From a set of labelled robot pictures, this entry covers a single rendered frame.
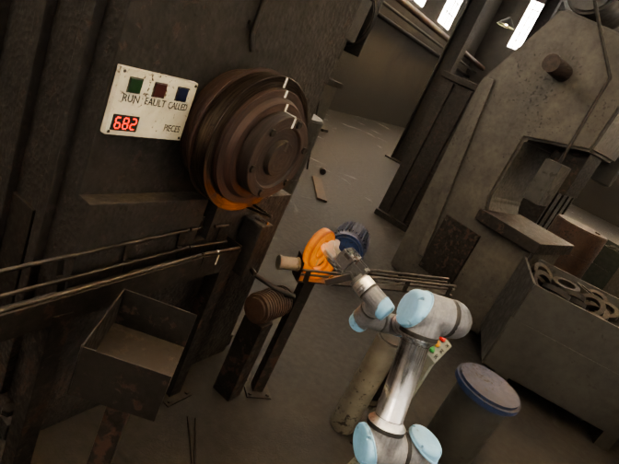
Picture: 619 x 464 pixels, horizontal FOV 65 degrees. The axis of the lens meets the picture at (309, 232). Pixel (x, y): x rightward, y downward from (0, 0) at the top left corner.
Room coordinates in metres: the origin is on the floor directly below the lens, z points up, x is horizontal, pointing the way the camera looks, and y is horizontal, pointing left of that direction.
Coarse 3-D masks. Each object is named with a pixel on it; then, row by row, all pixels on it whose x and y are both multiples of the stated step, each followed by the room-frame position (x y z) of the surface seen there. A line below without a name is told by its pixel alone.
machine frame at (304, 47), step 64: (0, 0) 1.39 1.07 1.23; (64, 0) 1.30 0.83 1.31; (128, 0) 1.19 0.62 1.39; (192, 0) 1.35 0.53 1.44; (256, 0) 1.55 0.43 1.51; (320, 0) 1.82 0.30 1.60; (0, 64) 1.41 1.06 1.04; (64, 64) 1.27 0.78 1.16; (128, 64) 1.23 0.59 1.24; (192, 64) 1.41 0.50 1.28; (256, 64) 1.64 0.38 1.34; (320, 64) 1.96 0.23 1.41; (0, 128) 1.38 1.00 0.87; (64, 128) 1.20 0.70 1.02; (0, 192) 1.30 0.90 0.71; (64, 192) 1.22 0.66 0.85; (128, 192) 1.33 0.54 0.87; (192, 192) 1.55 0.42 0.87; (0, 256) 1.30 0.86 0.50; (0, 384) 1.20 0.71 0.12; (64, 384) 1.25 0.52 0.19
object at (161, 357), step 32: (128, 320) 1.11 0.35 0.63; (160, 320) 1.12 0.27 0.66; (192, 320) 1.13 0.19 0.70; (96, 352) 0.85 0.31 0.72; (128, 352) 1.03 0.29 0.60; (160, 352) 1.08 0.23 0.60; (96, 384) 0.85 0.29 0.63; (128, 384) 0.86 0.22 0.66; (160, 384) 0.87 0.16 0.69; (128, 416) 1.02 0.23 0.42; (96, 448) 0.98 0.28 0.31
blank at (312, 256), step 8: (320, 232) 1.67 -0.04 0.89; (328, 232) 1.69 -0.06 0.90; (312, 240) 1.65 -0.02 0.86; (320, 240) 1.65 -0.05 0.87; (328, 240) 1.71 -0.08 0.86; (312, 248) 1.63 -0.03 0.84; (320, 248) 1.74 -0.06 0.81; (304, 256) 1.65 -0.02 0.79; (312, 256) 1.65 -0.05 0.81; (320, 256) 1.71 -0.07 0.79; (312, 264) 1.67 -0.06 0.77
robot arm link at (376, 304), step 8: (368, 288) 1.57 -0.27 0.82; (376, 288) 1.58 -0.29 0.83; (360, 296) 1.58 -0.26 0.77; (368, 296) 1.56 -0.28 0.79; (376, 296) 1.55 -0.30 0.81; (384, 296) 1.57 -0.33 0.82; (368, 304) 1.55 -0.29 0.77; (376, 304) 1.54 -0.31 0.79; (384, 304) 1.54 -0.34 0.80; (392, 304) 1.56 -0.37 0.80; (368, 312) 1.56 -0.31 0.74; (376, 312) 1.53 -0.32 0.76; (384, 312) 1.53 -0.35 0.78
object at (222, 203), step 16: (240, 80) 1.46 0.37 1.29; (256, 80) 1.45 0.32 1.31; (272, 80) 1.49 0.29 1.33; (288, 80) 1.56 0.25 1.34; (224, 96) 1.41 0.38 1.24; (240, 96) 1.40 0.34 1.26; (304, 96) 1.67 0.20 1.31; (208, 112) 1.39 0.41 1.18; (224, 112) 1.36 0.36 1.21; (304, 112) 1.70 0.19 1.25; (208, 128) 1.37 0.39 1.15; (224, 128) 1.38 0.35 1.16; (208, 144) 1.34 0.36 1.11; (192, 160) 1.39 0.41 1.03; (208, 160) 1.36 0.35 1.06; (208, 176) 1.38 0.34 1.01; (208, 192) 1.41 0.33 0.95; (224, 208) 1.50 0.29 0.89; (240, 208) 1.58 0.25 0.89
